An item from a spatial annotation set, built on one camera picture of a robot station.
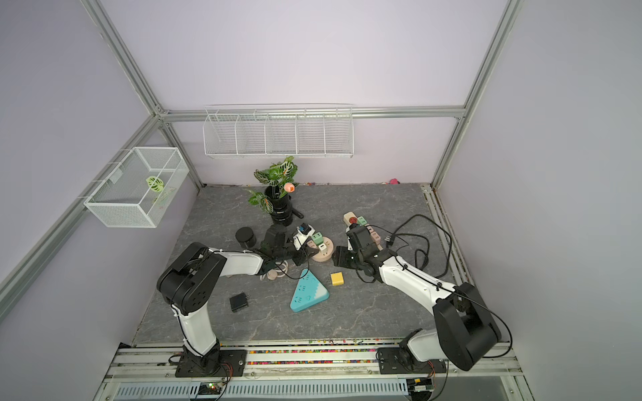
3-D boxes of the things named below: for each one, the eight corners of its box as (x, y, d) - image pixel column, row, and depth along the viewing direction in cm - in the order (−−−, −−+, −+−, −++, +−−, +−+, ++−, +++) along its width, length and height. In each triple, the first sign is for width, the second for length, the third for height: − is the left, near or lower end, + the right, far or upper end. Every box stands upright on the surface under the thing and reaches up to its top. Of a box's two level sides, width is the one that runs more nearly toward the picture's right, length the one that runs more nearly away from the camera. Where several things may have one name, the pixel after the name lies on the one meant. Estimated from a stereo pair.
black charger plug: (233, 312, 85) (231, 310, 84) (230, 300, 88) (229, 298, 87) (248, 306, 87) (247, 304, 85) (246, 294, 89) (244, 292, 88)
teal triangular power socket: (300, 321, 83) (298, 318, 80) (279, 294, 89) (277, 290, 86) (329, 296, 88) (329, 292, 85) (308, 271, 94) (307, 267, 91)
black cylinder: (237, 248, 102) (232, 241, 98) (241, 234, 106) (237, 226, 102) (254, 248, 102) (251, 241, 98) (257, 234, 106) (254, 226, 102)
